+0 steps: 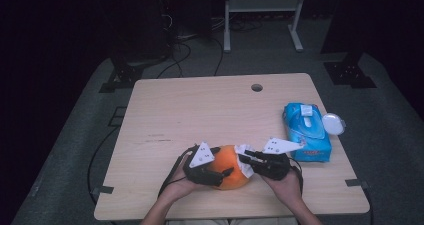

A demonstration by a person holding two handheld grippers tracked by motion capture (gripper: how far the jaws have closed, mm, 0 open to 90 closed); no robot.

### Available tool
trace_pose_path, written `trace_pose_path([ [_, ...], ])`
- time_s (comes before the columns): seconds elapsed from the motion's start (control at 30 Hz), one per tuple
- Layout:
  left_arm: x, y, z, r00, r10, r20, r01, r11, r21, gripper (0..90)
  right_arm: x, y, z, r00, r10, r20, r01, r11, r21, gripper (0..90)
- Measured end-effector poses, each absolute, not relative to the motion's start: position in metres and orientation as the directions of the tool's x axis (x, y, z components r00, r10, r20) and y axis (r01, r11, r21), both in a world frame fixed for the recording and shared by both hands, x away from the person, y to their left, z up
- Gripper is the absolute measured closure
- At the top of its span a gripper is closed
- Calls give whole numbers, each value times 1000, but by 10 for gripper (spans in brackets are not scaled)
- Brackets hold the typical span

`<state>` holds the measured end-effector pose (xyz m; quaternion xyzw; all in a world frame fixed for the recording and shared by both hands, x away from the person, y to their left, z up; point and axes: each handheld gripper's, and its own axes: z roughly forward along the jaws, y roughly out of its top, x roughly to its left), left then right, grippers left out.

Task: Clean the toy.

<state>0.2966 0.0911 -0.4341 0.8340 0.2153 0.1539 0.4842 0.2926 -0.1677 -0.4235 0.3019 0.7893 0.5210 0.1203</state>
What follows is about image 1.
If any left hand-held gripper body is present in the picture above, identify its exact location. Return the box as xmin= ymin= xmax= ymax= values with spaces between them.
xmin=182 ymin=141 xmax=224 ymax=188

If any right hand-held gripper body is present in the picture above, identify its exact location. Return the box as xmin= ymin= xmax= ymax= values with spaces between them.
xmin=258 ymin=137 xmax=306 ymax=181

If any white wet wipe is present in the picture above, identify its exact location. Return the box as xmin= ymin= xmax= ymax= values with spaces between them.
xmin=234 ymin=143 xmax=256 ymax=179

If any orange plush toy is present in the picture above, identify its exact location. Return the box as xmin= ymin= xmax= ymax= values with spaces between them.
xmin=208 ymin=144 xmax=252 ymax=191

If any blue wet wipes pack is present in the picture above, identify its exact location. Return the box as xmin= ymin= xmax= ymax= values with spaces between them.
xmin=282 ymin=101 xmax=347 ymax=163

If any person's right hand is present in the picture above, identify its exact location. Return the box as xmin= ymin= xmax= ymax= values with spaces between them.
xmin=266 ymin=170 xmax=303 ymax=205

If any person's left hand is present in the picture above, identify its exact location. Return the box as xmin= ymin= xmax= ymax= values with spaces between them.
xmin=162 ymin=155 xmax=201 ymax=203

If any grey tape strip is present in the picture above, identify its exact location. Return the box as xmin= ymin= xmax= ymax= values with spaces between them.
xmin=90 ymin=184 xmax=115 ymax=196
xmin=344 ymin=178 xmax=370 ymax=190

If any black stand base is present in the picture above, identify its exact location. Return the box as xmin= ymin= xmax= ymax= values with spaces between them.
xmin=323 ymin=53 xmax=378 ymax=89
xmin=98 ymin=59 xmax=145 ymax=93

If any right hand-held gripper cable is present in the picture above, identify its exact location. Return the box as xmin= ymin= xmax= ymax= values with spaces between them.
xmin=289 ymin=158 xmax=305 ymax=196

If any long black floor cable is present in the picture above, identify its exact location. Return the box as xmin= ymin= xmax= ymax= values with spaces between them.
xmin=87 ymin=126 xmax=119 ymax=204

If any bundle of floor cables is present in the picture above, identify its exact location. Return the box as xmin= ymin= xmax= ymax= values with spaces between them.
xmin=229 ymin=17 xmax=264 ymax=33

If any white metal stand frame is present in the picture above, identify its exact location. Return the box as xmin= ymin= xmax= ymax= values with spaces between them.
xmin=223 ymin=0 xmax=308 ymax=53

